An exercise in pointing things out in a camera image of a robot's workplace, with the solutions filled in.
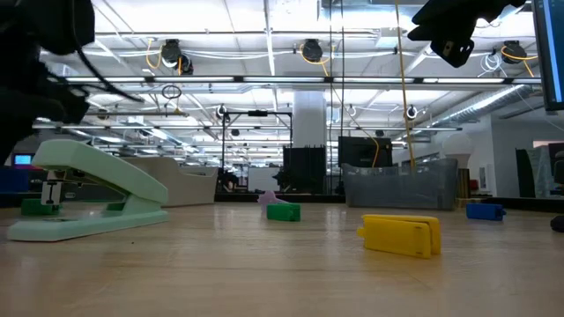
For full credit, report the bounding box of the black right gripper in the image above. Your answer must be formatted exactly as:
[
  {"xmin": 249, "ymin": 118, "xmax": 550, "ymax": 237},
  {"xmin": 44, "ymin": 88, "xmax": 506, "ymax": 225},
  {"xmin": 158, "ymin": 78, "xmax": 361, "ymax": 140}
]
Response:
[{"xmin": 407, "ymin": 0, "xmax": 528, "ymax": 70}]

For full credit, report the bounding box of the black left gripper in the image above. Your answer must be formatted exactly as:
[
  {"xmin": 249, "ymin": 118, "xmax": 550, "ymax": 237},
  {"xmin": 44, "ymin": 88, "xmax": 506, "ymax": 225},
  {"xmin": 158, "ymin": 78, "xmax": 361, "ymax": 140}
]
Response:
[{"xmin": 0, "ymin": 48, "xmax": 92, "ymax": 166}]

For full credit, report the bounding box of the green mini stapler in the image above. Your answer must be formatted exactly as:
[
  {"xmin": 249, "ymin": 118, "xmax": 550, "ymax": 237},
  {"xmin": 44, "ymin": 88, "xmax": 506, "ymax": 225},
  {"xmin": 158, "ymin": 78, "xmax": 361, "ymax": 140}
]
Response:
[
  {"xmin": 265, "ymin": 202, "xmax": 302, "ymax": 223},
  {"xmin": 20, "ymin": 197, "xmax": 63, "ymax": 217}
]

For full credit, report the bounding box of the mint green stapler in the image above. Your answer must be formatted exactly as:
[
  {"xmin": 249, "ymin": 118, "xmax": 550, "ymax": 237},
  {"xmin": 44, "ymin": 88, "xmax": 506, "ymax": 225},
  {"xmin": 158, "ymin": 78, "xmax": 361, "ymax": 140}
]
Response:
[{"xmin": 6, "ymin": 139, "xmax": 170, "ymax": 243}]

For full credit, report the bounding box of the blue mini stapler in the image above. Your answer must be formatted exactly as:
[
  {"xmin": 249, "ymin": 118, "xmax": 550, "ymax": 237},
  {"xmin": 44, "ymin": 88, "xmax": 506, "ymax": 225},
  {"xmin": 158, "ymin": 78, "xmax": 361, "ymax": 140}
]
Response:
[{"xmin": 465, "ymin": 202, "xmax": 508, "ymax": 222}]

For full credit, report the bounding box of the yellow mini stapler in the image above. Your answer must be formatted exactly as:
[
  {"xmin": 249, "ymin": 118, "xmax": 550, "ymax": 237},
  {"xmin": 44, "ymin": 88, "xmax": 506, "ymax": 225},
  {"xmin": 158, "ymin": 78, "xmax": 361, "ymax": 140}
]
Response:
[{"xmin": 356, "ymin": 213, "xmax": 442, "ymax": 260}]

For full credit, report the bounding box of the purple white staple remover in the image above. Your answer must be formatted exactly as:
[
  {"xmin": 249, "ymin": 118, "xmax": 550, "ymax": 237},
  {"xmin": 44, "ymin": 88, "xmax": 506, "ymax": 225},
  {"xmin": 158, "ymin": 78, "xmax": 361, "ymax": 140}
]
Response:
[{"xmin": 256, "ymin": 189, "xmax": 290, "ymax": 213}]

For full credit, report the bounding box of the white light bulb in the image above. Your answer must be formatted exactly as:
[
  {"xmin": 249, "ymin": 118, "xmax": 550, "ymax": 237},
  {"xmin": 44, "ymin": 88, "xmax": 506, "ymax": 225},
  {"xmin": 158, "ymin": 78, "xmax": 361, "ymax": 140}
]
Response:
[{"xmin": 442, "ymin": 132, "xmax": 475, "ymax": 169}]

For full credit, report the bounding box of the computer monitor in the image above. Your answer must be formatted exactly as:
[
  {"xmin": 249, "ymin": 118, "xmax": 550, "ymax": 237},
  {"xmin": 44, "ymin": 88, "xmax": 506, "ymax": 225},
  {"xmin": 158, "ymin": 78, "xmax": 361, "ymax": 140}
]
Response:
[{"xmin": 531, "ymin": 0, "xmax": 564, "ymax": 112}]

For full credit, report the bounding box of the black panel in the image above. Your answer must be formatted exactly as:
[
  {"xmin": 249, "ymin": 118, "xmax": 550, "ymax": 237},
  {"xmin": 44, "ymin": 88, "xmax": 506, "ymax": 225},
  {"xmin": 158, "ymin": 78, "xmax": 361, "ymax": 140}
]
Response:
[{"xmin": 338, "ymin": 136, "xmax": 394, "ymax": 169}]

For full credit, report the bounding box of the white building column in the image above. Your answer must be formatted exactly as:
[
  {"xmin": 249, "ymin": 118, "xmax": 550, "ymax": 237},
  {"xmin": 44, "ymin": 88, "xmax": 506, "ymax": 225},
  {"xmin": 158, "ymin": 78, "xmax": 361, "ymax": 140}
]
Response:
[{"xmin": 293, "ymin": 90, "xmax": 328, "ymax": 149}]

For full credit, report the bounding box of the brass lamp socket base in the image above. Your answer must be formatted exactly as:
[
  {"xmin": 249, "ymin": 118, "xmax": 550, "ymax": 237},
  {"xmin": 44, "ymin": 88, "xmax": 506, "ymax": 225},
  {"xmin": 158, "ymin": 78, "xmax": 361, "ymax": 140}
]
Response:
[{"xmin": 455, "ymin": 166, "xmax": 482, "ymax": 210}]

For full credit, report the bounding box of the dark translucent plastic bin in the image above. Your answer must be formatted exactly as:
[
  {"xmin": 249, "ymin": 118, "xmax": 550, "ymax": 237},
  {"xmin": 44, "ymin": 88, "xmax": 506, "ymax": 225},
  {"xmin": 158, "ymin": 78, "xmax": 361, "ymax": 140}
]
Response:
[{"xmin": 342, "ymin": 158, "xmax": 459, "ymax": 211}]

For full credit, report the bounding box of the black cabinet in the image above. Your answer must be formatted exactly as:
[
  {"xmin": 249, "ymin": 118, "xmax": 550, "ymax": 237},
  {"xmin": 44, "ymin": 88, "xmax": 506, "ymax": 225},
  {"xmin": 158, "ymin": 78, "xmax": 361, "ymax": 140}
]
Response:
[{"xmin": 282, "ymin": 145, "xmax": 328, "ymax": 195}]

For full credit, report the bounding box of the light grey plastic bin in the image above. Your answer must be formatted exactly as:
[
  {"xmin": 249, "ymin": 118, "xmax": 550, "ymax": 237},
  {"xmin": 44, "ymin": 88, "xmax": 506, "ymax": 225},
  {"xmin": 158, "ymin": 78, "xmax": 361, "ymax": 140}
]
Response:
[{"xmin": 121, "ymin": 156, "xmax": 219, "ymax": 209}]

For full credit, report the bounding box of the white board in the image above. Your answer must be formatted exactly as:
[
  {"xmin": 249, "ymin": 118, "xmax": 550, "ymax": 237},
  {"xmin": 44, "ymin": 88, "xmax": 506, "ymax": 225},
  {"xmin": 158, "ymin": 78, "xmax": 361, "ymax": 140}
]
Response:
[{"xmin": 247, "ymin": 166, "xmax": 283, "ymax": 193}]

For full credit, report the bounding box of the long yellow hanging cable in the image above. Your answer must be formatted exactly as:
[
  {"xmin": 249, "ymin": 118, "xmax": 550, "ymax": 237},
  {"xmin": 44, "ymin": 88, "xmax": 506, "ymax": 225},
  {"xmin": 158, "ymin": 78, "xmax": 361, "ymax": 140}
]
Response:
[{"xmin": 393, "ymin": 0, "xmax": 418, "ymax": 171}]

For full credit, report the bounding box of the black ceiling cable reel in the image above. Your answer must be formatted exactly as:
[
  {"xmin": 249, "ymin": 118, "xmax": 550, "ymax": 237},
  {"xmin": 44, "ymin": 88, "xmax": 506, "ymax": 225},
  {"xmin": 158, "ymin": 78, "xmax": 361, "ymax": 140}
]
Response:
[
  {"xmin": 301, "ymin": 38, "xmax": 325, "ymax": 63},
  {"xmin": 501, "ymin": 40, "xmax": 529, "ymax": 65},
  {"xmin": 160, "ymin": 38, "xmax": 195, "ymax": 76}
]

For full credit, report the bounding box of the black hanging cable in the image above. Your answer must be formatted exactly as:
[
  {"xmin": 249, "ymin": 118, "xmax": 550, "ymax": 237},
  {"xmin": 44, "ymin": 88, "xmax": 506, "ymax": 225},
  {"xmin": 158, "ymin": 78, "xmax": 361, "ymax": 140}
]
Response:
[
  {"xmin": 338, "ymin": 0, "xmax": 346, "ymax": 195},
  {"xmin": 328, "ymin": 0, "xmax": 335, "ymax": 195}
]

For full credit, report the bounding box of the yellow reel cable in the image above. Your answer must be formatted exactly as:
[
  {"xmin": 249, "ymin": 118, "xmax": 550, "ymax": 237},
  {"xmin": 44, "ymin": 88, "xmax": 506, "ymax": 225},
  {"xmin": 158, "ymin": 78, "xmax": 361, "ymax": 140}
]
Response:
[{"xmin": 303, "ymin": 43, "xmax": 381, "ymax": 168}]

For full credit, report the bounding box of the black stand frame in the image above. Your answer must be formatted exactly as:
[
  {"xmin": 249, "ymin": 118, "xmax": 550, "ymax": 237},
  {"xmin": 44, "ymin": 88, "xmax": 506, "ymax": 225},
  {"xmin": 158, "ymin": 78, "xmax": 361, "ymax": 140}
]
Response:
[{"xmin": 221, "ymin": 110, "xmax": 294, "ymax": 195}]

